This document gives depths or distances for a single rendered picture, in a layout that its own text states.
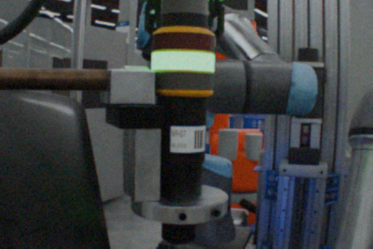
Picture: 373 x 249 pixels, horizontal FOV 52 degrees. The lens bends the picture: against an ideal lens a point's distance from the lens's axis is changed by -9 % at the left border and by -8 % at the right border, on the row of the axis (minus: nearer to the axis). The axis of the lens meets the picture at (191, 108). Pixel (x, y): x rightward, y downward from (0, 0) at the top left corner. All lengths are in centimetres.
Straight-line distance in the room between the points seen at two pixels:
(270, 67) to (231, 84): 6
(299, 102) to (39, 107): 34
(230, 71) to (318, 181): 66
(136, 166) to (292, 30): 102
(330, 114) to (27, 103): 96
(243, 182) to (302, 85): 375
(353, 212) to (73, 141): 46
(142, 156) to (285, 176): 91
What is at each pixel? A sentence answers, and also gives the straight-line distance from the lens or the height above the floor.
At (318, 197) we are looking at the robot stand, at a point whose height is 116.
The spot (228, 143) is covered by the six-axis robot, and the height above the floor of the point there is 90.
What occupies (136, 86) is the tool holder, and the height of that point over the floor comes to 145.
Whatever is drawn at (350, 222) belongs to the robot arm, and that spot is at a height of 125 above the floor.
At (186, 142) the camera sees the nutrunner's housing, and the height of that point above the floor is 142.
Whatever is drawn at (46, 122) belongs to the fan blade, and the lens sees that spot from 39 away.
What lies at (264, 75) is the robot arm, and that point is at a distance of 56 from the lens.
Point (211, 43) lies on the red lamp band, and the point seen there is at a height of 148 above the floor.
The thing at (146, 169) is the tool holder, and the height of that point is 140.
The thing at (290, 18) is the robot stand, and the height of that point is 166.
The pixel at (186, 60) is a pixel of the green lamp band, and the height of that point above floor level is 147.
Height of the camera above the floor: 146
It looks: 3 degrees down
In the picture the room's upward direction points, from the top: 2 degrees clockwise
